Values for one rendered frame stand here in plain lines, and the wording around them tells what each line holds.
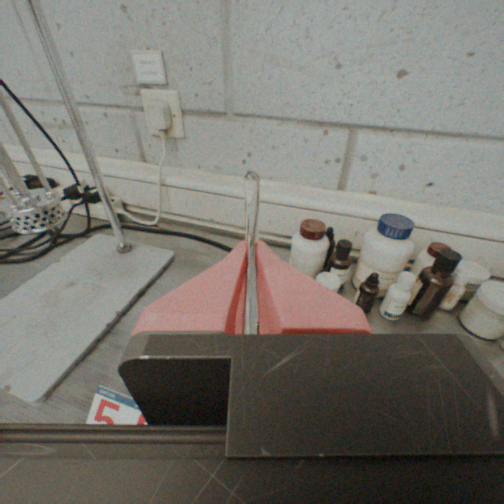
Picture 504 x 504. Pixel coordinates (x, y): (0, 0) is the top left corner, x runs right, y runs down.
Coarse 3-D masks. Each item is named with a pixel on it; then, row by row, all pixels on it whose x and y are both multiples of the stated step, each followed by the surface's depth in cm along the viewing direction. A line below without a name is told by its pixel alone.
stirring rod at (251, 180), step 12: (252, 180) 9; (252, 192) 10; (252, 204) 10; (252, 216) 10; (252, 228) 11; (252, 240) 11; (252, 252) 11; (252, 264) 12; (252, 276) 12; (252, 288) 13; (252, 300) 13; (252, 312) 14; (252, 324) 15
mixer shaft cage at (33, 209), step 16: (0, 96) 27; (16, 128) 29; (0, 144) 29; (0, 160) 31; (32, 160) 31; (0, 176) 29; (16, 176) 31; (16, 192) 34; (32, 192) 33; (48, 192) 34; (0, 208) 31; (16, 208) 31; (32, 208) 31; (48, 208) 33; (16, 224) 32; (32, 224) 32; (48, 224) 33
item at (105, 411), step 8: (96, 400) 27; (104, 400) 27; (112, 400) 27; (96, 408) 27; (104, 408) 27; (112, 408) 27; (120, 408) 27; (128, 408) 26; (96, 416) 27; (104, 416) 27; (112, 416) 27; (120, 416) 26; (128, 416) 26; (136, 416) 26
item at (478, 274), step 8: (464, 264) 42; (472, 264) 42; (456, 272) 42; (464, 272) 40; (472, 272) 40; (480, 272) 40; (488, 272) 40; (472, 280) 40; (480, 280) 39; (472, 288) 40; (464, 296) 42
